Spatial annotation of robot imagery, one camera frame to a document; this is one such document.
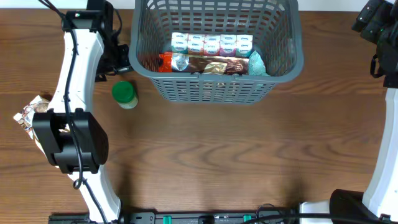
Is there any small teal tissue packet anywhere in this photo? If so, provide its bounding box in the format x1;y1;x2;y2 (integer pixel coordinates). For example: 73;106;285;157
248;51;269;77

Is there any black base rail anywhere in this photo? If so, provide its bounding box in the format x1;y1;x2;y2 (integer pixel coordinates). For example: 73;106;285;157
48;203;360;224

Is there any green lid jar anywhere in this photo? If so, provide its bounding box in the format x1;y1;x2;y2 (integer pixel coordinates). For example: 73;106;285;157
111;81;138;110

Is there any orange spaghetti packet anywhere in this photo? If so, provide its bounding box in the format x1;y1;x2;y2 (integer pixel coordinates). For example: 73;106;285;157
159;52;173;73

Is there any brown Nescafe Gold coffee bag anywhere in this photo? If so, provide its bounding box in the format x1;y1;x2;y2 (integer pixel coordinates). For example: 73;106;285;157
169;53;249;75

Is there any white brown snack pouch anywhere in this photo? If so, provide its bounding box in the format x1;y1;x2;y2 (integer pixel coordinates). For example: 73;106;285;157
13;95;49;152

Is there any grey plastic basket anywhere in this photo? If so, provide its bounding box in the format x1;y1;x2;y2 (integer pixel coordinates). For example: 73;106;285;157
129;0;304;105

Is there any tissue multipack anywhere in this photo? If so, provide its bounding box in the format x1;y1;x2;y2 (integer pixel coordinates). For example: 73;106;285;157
171;32;253;58

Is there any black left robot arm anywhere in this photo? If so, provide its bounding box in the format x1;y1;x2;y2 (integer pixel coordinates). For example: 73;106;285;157
32;1;132;223

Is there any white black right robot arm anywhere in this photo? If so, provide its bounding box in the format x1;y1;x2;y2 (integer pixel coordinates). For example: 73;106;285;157
280;0;397;224

